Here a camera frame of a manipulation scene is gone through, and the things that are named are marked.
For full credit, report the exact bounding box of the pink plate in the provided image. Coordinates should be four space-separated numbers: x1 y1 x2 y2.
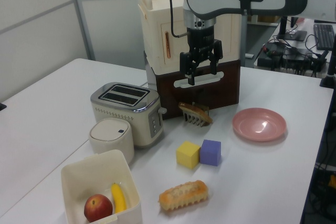
232 107 288 143

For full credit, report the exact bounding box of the black desk clamp mount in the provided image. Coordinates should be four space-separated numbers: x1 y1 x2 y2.
319 50 336 89

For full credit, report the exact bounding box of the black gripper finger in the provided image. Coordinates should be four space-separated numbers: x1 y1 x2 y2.
208 39 224 76
180 51 202 86

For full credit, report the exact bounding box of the black power strip with cables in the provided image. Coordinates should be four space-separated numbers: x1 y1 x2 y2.
256 40 329 76

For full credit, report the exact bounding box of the cream toy cabinet with handles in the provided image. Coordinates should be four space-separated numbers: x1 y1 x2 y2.
137 0 242 73

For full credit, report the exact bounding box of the metal toast rack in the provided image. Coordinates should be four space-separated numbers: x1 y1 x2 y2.
183 101 211 128

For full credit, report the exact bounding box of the black monitor stand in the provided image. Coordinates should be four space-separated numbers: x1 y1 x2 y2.
275 16 308 42

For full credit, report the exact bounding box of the cream plastic open container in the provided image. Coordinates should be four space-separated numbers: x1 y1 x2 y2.
60 149 143 224

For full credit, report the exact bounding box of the black keyboard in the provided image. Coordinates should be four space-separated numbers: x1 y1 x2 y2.
313 23 336 51

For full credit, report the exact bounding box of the small cream lidded bin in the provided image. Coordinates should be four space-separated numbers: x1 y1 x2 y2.
88 118 135 165

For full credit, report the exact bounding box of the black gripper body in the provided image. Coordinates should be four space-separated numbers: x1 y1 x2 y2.
186 25 217 62

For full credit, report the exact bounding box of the red apple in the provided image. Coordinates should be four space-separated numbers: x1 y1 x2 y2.
83 194 114 223

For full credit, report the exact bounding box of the purple cube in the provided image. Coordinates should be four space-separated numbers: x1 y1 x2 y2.
199 139 222 167

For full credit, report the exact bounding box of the dark brown drawer box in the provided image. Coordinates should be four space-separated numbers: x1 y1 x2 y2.
143 50 241 120

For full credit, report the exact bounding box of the brown toast slice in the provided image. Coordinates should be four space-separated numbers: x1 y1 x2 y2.
178 101 214 124

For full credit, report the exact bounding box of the golden bread loaf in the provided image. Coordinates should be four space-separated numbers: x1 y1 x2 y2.
158 179 209 212

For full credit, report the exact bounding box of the yellow cube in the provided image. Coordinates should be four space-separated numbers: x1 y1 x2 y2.
175 141 202 170

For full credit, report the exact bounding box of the yellow banana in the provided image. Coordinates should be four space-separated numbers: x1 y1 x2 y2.
110 182 128 214

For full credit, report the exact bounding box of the cream and silver toaster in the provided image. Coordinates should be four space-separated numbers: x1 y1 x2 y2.
90 82 167 150

